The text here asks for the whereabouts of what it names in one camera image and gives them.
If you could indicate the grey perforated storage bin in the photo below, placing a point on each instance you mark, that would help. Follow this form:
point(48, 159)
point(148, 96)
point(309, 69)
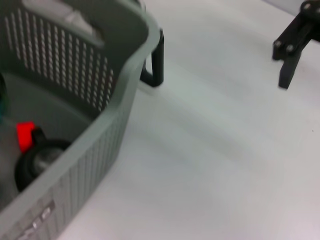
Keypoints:
point(75, 162)

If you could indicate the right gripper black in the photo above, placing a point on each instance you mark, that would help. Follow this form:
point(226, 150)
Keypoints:
point(317, 25)

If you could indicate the tall orange-red block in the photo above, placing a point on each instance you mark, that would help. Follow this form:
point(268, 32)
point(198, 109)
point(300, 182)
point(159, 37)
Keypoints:
point(25, 136)

